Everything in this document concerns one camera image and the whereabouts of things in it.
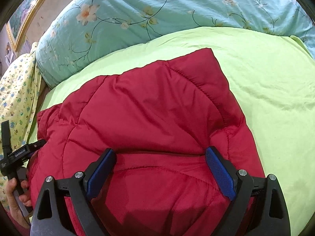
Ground red quilted puffer jacket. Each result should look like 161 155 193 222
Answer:
28 48 264 235

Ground person's left hand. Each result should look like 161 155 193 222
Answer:
5 178 32 229

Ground yellow cartoon print blanket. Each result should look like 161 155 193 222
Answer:
0 41 43 209

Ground gold framed picture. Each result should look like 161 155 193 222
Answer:
6 0 45 52

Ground light green bed sheet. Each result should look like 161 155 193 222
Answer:
41 27 314 235

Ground teal floral quilt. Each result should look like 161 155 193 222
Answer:
36 0 314 88

